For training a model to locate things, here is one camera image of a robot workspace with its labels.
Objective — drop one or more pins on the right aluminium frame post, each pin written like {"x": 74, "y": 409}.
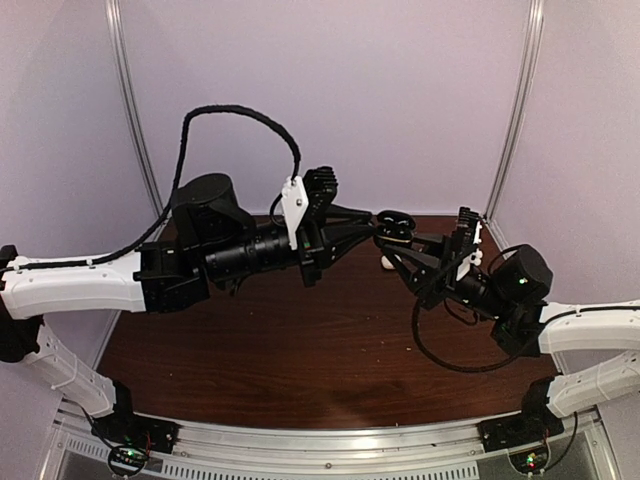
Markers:
{"x": 529, "y": 59}

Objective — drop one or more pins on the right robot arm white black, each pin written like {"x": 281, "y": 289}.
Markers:
{"x": 513, "y": 297}

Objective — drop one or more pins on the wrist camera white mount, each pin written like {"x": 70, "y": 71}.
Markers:
{"x": 466, "y": 242}
{"x": 306, "y": 198}

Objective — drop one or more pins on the circuit board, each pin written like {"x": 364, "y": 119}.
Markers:
{"x": 125, "y": 460}
{"x": 529, "y": 461}

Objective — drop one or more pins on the aluminium frame post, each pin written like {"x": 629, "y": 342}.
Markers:
{"x": 529, "y": 59}
{"x": 118, "y": 44}

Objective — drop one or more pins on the white charging case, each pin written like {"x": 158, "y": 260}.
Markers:
{"x": 386, "y": 263}

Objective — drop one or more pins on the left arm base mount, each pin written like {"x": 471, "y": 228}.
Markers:
{"x": 124, "y": 426}

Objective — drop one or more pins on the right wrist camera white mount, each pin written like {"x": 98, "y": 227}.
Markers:
{"x": 466, "y": 242}

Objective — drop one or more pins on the front aluminium rail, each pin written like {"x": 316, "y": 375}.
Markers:
{"x": 451, "y": 450}

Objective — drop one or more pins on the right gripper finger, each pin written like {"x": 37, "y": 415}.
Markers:
{"x": 421, "y": 273}
{"x": 431, "y": 243}

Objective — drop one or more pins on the left aluminium frame post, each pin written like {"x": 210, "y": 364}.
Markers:
{"x": 118, "y": 44}

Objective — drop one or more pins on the black charging case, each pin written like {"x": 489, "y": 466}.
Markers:
{"x": 394, "y": 228}

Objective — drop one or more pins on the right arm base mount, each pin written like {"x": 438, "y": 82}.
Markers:
{"x": 532, "y": 424}

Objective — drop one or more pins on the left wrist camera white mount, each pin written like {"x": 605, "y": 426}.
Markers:
{"x": 306, "y": 198}

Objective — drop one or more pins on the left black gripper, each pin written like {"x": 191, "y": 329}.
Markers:
{"x": 317, "y": 238}

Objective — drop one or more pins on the right circuit board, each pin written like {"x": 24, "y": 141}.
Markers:
{"x": 529, "y": 461}

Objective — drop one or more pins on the left circuit board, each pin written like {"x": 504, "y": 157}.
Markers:
{"x": 125, "y": 460}

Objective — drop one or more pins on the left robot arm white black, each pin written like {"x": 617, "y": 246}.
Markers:
{"x": 218, "y": 244}

